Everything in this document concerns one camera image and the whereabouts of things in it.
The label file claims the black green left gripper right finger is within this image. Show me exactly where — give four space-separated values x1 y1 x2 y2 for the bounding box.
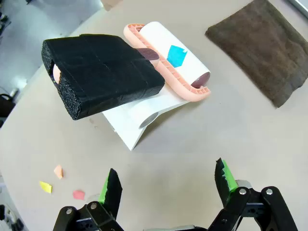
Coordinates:
208 158 299 231

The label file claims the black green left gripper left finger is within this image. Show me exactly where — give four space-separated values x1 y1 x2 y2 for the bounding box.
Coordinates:
52 168 123 231

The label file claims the brown towel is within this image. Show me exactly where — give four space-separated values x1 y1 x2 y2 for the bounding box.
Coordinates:
205 0 308 108

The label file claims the peach paper scrap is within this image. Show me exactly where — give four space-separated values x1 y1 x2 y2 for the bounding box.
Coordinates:
53 165 64 180

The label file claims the yellow paper scrap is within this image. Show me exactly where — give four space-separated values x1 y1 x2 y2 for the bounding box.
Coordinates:
39 180 52 194

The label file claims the white folded roller stand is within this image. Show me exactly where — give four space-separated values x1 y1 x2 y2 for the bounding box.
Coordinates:
102 85 191 151

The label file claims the blue paper scrap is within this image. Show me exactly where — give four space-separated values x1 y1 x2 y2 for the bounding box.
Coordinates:
167 45 188 68

